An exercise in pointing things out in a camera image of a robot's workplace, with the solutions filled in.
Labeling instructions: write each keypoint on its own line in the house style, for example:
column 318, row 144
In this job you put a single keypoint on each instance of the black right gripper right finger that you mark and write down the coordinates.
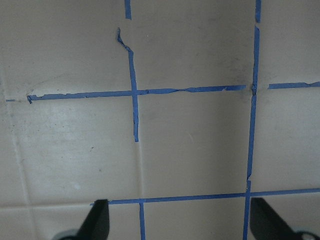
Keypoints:
column 266, row 224

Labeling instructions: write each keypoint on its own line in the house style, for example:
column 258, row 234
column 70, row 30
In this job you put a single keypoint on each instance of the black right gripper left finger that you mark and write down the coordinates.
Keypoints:
column 96, row 225

